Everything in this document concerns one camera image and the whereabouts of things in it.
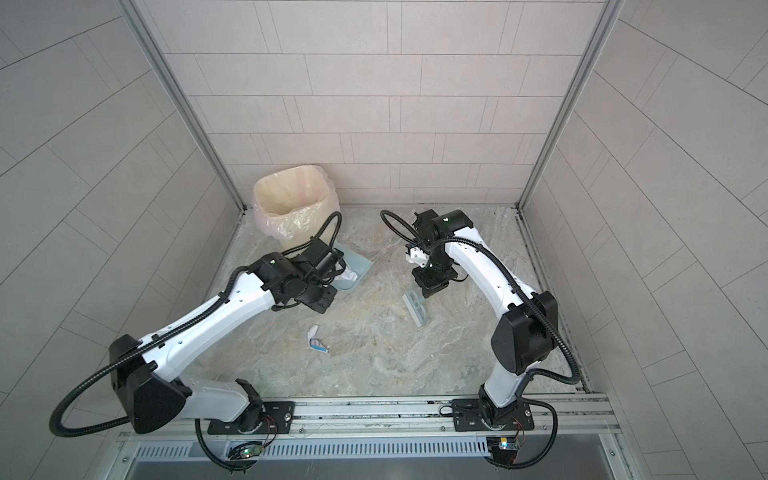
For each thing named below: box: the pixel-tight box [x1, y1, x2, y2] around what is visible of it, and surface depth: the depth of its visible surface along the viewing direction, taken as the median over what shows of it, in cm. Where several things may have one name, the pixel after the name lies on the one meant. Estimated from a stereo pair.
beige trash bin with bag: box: [253, 165, 341, 250], surface depth 92 cm
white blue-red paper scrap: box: [308, 324, 329, 353], surface depth 84 cm
